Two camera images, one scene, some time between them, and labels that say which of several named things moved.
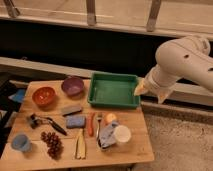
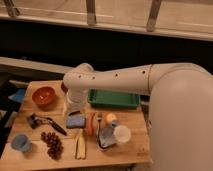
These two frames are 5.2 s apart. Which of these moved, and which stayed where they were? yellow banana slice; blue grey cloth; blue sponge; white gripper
Moved: white gripper
Stayed: blue grey cloth; blue sponge; yellow banana slice
